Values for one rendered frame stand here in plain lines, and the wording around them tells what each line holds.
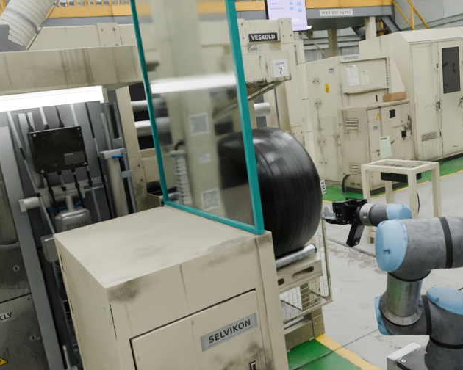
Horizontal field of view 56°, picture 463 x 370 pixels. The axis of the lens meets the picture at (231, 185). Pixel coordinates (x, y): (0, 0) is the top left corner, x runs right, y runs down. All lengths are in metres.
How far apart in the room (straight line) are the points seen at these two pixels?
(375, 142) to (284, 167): 4.79
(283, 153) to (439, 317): 0.78
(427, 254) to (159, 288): 0.57
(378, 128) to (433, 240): 5.45
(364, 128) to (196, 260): 5.49
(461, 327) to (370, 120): 5.07
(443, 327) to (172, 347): 0.80
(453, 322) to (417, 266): 0.41
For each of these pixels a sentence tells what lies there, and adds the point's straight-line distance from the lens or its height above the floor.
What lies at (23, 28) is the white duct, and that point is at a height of 1.93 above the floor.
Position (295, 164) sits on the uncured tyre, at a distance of 1.70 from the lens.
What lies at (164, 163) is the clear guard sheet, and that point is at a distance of 1.42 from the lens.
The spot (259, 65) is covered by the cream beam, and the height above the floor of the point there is 1.72.
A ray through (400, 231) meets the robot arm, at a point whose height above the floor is 1.25.
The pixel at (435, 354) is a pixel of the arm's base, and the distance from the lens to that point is 1.50.
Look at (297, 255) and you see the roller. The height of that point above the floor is 0.91.
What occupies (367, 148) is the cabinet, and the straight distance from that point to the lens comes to 6.33.
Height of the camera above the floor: 1.58
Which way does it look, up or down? 11 degrees down
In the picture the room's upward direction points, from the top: 8 degrees counter-clockwise
